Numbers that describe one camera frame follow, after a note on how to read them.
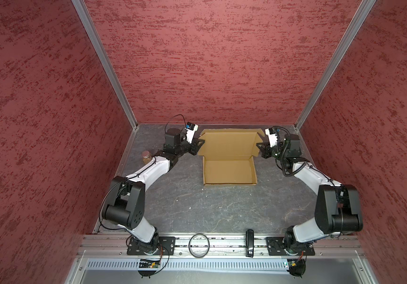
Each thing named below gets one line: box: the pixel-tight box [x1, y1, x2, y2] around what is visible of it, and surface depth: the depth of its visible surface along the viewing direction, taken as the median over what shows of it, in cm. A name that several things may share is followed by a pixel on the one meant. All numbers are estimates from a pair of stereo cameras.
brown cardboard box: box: [197, 128, 265, 186], surface depth 92 cm
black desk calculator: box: [289, 133, 300, 141], surface depth 74 cm
